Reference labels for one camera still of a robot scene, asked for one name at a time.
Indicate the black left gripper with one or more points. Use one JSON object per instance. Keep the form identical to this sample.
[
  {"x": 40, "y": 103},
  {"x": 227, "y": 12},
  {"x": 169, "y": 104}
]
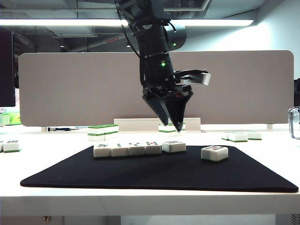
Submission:
[{"x": 168, "y": 92}]

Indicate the three-bamboo mahjong tile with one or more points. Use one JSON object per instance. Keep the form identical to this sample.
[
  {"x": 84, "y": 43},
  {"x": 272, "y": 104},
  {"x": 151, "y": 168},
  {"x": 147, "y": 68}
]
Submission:
[{"x": 136, "y": 150}]

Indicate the two-bamboo mahjong tile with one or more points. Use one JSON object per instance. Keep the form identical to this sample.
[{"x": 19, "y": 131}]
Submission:
[{"x": 119, "y": 152}]

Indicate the bird print mahjong tile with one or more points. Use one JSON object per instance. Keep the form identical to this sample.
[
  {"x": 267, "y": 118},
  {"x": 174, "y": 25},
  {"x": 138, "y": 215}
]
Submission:
[{"x": 102, "y": 152}]

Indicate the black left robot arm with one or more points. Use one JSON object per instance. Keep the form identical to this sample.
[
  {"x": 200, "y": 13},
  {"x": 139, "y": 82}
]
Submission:
[{"x": 152, "y": 47}]

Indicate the white printed mahjong tile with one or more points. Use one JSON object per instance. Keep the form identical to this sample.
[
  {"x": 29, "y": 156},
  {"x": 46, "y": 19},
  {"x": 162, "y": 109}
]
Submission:
[{"x": 1, "y": 146}]

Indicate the black mouse mat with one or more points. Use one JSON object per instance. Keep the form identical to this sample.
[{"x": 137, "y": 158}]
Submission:
[{"x": 152, "y": 171}]

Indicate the red ceiling sign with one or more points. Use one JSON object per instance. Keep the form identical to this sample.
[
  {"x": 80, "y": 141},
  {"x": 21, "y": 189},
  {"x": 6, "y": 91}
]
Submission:
[{"x": 112, "y": 40}]

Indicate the fabric desk divider panel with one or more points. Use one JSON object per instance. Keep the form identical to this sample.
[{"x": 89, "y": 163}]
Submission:
[{"x": 70, "y": 89}]

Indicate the white divider foot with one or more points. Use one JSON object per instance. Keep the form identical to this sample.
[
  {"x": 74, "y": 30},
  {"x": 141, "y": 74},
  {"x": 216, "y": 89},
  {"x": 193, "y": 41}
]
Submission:
[
  {"x": 43, "y": 129},
  {"x": 270, "y": 126}
]

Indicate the black screwdriver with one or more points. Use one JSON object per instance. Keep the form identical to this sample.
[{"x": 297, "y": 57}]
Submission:
[{"x": 58, "y": 129}]

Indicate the clear plastic mug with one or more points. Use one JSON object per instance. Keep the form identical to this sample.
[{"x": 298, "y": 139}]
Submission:
[{"x": 294, "y": 122}]

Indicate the black office chair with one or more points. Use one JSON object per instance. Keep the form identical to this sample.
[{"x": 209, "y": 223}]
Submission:
[{"x": 297, "y": 91}]

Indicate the long ceiling light strip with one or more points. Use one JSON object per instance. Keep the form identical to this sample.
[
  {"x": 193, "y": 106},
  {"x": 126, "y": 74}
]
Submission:
[{"x": 70, "y": 22}]

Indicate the green white package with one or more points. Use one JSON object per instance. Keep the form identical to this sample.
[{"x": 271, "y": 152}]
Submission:
[
  {"x": 4, "y": 119},
  {"x": 16, "y": 118}
]

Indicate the metal bolt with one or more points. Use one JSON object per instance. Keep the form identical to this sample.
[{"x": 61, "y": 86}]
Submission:
[{"x": 46, "y": 218}]

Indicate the black monitor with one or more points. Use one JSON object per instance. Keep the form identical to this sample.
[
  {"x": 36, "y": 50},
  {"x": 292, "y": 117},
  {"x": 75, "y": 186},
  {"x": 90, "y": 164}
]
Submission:
[{"x": 7, "y": 70}]

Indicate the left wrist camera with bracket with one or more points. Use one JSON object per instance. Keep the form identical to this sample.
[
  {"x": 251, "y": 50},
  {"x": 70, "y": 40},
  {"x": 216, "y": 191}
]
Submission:
[{"x": 204, "y": 79}]

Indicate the grey ceiling duct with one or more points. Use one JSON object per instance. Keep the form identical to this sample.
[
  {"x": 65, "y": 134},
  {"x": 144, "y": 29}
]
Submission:
[{"x": 93, "y": 4}]

